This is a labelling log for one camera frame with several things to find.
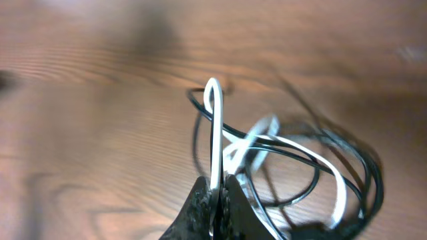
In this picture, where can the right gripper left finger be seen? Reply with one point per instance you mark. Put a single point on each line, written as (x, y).
(193, 220)

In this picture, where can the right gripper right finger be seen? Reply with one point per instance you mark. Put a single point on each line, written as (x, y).
(237, 218)

